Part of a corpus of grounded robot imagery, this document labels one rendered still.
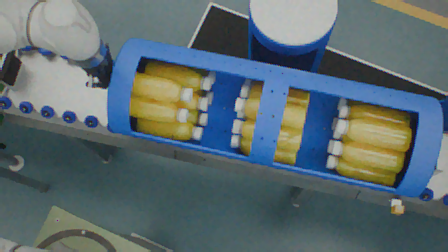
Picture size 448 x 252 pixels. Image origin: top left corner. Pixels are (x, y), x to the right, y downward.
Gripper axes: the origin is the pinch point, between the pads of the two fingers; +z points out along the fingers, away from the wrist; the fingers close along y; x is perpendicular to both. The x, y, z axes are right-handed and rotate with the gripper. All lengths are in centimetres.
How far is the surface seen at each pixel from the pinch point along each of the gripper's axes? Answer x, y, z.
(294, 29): 47, -33, 12
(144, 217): -5, 30, 116
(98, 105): -9.9, 1.6, 23.3
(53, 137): -63, 1, 116
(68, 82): -22.2, -3.9, 23.4
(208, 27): 5, -70, 101
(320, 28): 55, -35, 12
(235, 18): 17, -77, 101
